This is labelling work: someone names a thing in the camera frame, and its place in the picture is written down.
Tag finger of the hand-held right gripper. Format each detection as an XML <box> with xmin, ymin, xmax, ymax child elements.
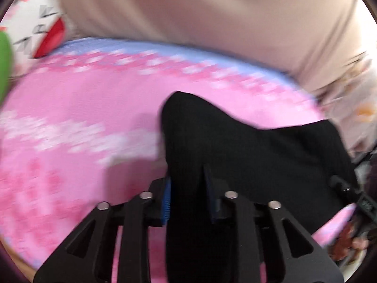
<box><xmin>329</xmin><ymin>175</ymin><xmax>360</xmax><ymax>205</ymax></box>

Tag beige hanging cloth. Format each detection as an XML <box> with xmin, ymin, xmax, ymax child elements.
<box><xmin>54</xmin><ymin>0</ymin><xmax>377</xmax><ymax>95</ymax></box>

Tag black pants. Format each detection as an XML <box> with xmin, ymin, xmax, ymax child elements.
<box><xmin>160</xmin><ymin>91</ymin><xmax>358</xmax><ymax>283</ymax></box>

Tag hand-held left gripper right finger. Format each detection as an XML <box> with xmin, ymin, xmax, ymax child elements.
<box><xmin>203</xmin><ymin>164</ymin><xmax>345</xmax><ymax>283</ymax></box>

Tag person's right hand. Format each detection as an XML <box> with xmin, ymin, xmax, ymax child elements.
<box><xmin>331</xmin><ymin>221</ymin><xmax>370</xmax><ymax>260</ymax></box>

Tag pale floral cloth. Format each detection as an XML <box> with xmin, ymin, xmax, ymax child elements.
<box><xmin>318</xmin><ymin>50</ymin><xmax>377</xmax><ymax>160</ymax></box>

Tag cartoon face pillow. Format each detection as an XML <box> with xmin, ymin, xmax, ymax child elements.
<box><xmin>0</xmin><ymin>0</ymin><xmax>68</xmax><ymax>74</ymax></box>

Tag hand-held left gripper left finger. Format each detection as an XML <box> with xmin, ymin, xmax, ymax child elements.
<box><xmin>33</xmin><ymin>178</ymin><xmax>172</xmax><ymax>283</ymax></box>

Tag pink rose print bed sheet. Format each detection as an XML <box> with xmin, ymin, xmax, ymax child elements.
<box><xmin>0</xmin><ymin>37</ymin><xmax>358</xmax><ymax>283</ymax></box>

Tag green plush cushion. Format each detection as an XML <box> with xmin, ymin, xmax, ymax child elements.
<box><xmin>0</xmin><ymin>31</ymin><xmax>15</xmax><ymax>107</ymax></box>

